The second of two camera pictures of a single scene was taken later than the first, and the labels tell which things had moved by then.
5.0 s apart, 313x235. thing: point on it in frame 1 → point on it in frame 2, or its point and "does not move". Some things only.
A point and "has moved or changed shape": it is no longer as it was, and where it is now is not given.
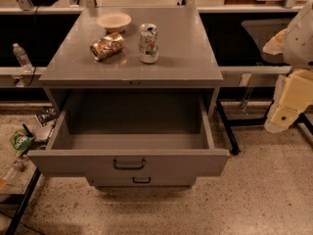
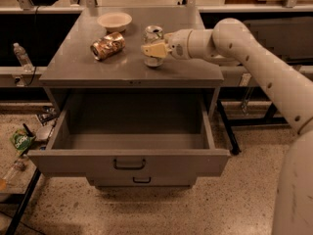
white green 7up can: [149, 43] has moved or changed shape
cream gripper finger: [276, 45] → [168, 37]
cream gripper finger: [280, 118] → [157, 50]
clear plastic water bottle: [22, 58] does not move
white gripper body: [300, 41] → [177, 44]
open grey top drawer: [131, 134] does not move
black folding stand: [228, 121] does not move
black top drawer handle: [128, 167] does not move
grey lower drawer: [142, 181] does not move
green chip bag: [21, 141] does not move
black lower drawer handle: [141, 181] does not move
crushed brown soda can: [107, 46] does not move
